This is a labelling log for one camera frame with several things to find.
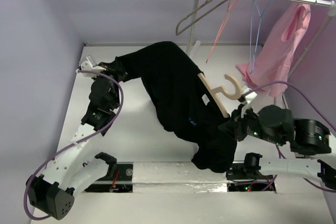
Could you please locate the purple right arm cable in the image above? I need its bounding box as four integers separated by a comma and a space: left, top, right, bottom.
246, 81, 336, 192

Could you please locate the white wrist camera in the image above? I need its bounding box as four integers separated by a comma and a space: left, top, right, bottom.
238, 86, 257, 118
76, 56, 106, 78

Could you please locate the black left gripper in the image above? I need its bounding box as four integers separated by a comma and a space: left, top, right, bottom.
91, 58, 127, 109

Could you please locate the pink t shirt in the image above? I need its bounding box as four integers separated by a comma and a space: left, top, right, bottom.
236, 2, 311, 87

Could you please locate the grey hanger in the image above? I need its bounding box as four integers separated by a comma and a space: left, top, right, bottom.
175, 0, 229, 36

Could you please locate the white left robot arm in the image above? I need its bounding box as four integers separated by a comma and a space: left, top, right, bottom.
24, 59, 127, 221

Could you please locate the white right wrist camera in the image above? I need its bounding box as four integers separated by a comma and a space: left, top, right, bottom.
238, 86, 257, 118

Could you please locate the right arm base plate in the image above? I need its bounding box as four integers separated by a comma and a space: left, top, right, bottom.
226, 162, 276, 193

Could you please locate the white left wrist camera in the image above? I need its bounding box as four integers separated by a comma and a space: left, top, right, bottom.
76, 56, 106, 78

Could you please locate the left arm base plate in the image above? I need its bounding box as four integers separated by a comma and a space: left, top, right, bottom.
84, 163, 133, 193

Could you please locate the black t shirt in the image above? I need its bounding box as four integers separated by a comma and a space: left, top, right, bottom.
115, 41, 237, 173

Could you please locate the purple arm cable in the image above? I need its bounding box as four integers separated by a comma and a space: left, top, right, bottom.
23, 70, 124, 220
246, 81, 336, 192

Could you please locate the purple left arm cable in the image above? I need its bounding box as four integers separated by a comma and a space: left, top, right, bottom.
23, 70, 124, 220

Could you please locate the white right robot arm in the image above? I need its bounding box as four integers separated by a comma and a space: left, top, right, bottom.
218, 105, 335, 192

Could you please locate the blue hanger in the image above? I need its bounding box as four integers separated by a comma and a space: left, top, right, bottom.
248, 0, 272, 73

